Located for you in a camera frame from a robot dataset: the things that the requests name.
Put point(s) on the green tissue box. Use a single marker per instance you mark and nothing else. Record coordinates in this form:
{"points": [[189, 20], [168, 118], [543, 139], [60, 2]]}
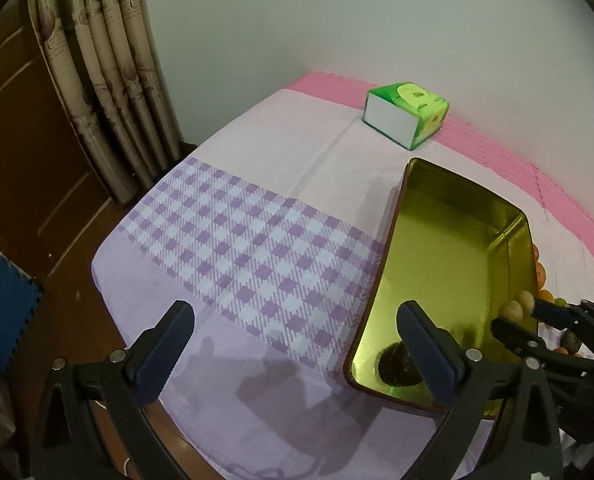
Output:
{"points": [[407, 110]]}

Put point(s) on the blue foam mat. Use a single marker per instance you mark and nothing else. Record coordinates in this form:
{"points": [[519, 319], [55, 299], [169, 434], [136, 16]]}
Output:
{"points": [[2, 310]]}

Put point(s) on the beige patterned curtain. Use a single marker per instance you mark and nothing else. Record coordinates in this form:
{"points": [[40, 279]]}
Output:
{"points": [[102, 60]]}

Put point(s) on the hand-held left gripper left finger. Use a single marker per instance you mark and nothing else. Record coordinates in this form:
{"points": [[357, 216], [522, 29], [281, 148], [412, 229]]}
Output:
{"points": [[169, 340]]}

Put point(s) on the gold metal tin box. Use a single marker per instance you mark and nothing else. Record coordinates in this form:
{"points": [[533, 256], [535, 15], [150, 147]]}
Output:
{"points": [[442, 260]]}

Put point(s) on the two beige small fruits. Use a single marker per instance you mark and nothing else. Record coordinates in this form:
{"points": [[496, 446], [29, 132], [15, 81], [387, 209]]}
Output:
{"points": [[511, 309]]}

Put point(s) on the brown wooden door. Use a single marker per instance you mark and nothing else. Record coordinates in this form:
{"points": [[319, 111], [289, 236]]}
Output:
{"points": [[17, 160]]}

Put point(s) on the purple checked cloth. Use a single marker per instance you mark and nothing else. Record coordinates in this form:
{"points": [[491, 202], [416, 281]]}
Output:
{"points": [[257, 170]]}

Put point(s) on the pink foam mat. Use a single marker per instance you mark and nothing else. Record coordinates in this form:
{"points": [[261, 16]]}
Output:
{"points": [[527, 160]]}

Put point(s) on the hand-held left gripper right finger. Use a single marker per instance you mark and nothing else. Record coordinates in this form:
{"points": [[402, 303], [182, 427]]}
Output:
{"points": [[422, 345]]}

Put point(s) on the beige longan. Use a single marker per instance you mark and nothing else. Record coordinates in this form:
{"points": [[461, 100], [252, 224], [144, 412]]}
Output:
{"points": [[526, 300]]}

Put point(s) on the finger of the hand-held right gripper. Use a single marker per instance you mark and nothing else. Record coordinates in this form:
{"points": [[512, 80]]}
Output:
{"points": [[552, 311], [514, 335]]}

